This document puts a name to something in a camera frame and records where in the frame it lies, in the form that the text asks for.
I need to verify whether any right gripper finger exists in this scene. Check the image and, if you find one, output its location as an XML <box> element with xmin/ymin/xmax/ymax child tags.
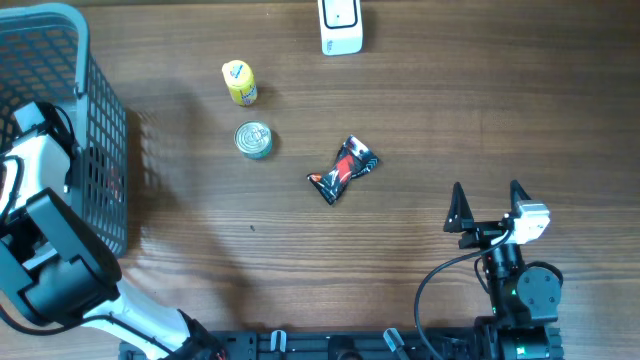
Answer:
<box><xmin>510</xmin><ymin>180</ymin><xmax>531</xmax><ymax>208</ymax></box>
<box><xmin>443</xmin><ymin>182</ymin><xmax>474</xmax><ymax>233</ymax></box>

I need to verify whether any black red snack packet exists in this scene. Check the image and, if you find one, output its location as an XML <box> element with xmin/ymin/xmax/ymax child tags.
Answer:
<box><xmin>307</xmin><ymin>135</ymin><xmax>379</xmax><ymax>205</ymax></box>

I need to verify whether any round tin can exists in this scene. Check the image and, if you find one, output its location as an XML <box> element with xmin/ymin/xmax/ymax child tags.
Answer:
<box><xmin>234</xmin><ymin>121</ymin><xmax>273</xmax><ymax>160</ymax></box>

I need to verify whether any yellow mentos gum bottle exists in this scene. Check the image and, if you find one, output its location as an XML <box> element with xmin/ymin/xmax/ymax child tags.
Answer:
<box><xmin>221</xmin><ymin>60</ymin><xmax>258</xmax><ymax>106</ymax></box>

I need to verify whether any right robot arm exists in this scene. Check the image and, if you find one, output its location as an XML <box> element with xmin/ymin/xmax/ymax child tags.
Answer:
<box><xmin>444</xmin><ymin>180</ymin><xmax>564</xmax><ymax>360</ymax></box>

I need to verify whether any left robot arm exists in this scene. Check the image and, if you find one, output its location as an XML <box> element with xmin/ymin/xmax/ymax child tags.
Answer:
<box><xmin>1</xmin><ymin>101</ymin><xmax>226</xmax><ymax>359</ymax></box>

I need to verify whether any white barcode scanner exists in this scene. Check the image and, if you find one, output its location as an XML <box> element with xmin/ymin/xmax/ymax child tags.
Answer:
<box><xmin>317</xmin><ymin>0</ymin><xmax>364</xmax><ymax>56</ymax></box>

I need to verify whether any grey plastic mesh basket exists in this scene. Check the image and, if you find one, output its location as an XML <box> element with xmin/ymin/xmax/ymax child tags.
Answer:
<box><xmin>1</xmin><ymin>3</ymin><xmax>128</xmax><ymax>257</ymax></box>

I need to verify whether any black right camera cable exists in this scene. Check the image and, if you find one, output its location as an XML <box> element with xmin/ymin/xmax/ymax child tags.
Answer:
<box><xmin>413</xmin><ymin>227</ymin><xmax>514</xmax><ymax>360</ymax></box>

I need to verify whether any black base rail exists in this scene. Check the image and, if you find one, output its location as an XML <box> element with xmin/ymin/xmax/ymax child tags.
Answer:
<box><xmin>118</xmin><ymin>327</ymin><xmax>565</xmax><ymax>360</ymax></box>

